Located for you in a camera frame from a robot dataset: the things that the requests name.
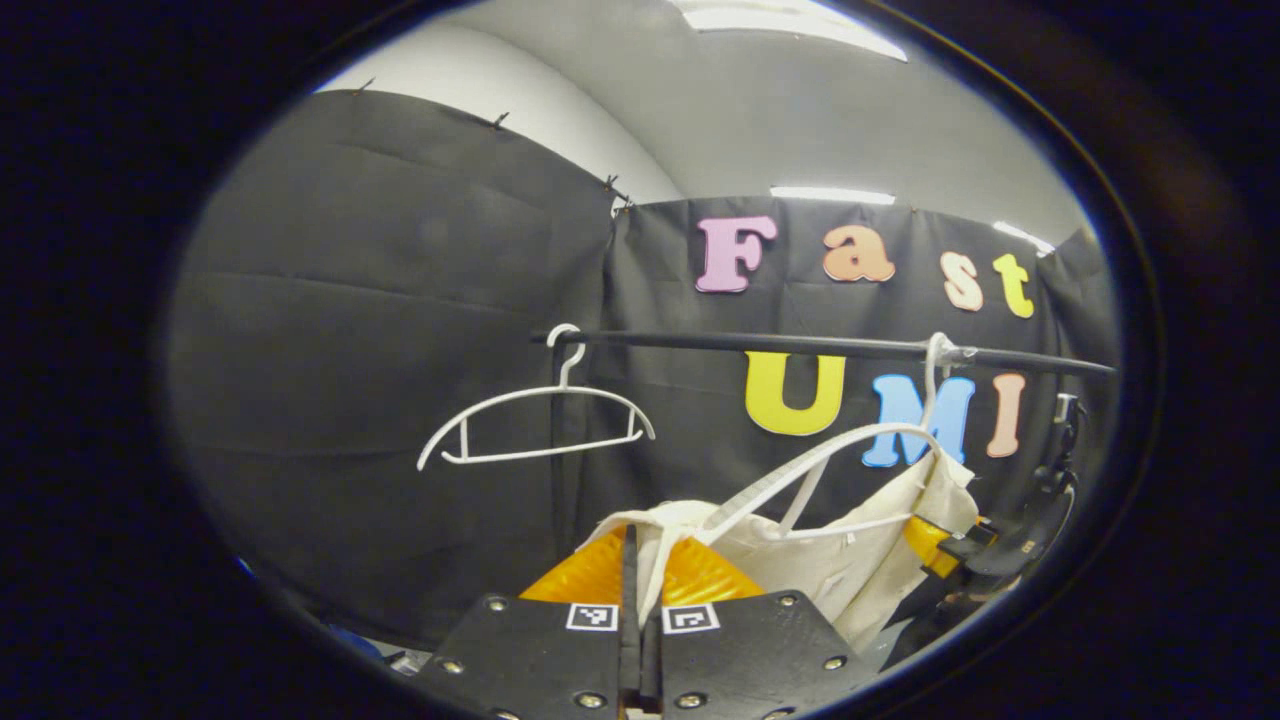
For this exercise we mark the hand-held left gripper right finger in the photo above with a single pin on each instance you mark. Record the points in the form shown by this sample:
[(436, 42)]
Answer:
[(760, 650)]

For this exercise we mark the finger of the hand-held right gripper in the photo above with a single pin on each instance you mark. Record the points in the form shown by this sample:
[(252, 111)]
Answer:
[(925, 540)]

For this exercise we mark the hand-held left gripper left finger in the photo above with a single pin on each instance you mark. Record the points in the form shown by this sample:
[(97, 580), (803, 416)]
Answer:
[(630, 620)]

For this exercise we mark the cream button shirt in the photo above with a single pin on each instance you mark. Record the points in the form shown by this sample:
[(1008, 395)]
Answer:
[(820, 570)]

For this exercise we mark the white plastic hanger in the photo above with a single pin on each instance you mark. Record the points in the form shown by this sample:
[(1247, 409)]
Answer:
[(540, 452), (800, 470)]

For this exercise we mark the black clothes rack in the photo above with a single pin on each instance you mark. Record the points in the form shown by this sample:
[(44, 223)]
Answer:
[(750, 343)]

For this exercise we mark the ceiling light panel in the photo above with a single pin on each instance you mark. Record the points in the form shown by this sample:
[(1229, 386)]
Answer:
[(830, 195), (1025, 238), (790, 25)]

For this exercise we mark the black backdrop cloth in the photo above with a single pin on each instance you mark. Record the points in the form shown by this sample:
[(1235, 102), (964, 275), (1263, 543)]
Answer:
[(350, 350)]

